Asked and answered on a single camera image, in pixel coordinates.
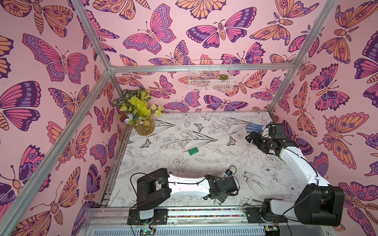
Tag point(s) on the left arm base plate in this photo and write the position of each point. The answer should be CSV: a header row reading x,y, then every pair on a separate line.
x,y
159,216

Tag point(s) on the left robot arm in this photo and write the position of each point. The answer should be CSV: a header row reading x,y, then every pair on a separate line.
x,y
158,186

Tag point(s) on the blue work glove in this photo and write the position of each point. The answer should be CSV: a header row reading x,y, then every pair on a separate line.
x,y
251,127

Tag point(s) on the white wire basket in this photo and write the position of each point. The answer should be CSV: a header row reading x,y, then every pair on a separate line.
x,y
206,78

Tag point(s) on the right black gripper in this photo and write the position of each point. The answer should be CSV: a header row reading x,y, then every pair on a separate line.
x,y
259,142

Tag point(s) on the small succulent in basket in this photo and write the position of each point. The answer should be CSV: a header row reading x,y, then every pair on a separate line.
x,y
223,77

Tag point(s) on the green lego brick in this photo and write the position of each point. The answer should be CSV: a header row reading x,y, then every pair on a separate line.
x,y
193,151

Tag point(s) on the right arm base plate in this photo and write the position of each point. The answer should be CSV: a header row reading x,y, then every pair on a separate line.
x,y
254,215

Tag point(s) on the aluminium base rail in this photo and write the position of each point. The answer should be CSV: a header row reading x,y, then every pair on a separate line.
x,y
194,221

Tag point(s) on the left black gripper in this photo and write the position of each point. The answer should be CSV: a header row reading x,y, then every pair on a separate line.
x,y
222,198

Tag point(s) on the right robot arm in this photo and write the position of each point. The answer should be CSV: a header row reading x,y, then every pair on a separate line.
x,y
319,203

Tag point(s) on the potted green plant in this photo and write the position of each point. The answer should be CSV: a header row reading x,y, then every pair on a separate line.
x,y
134,110

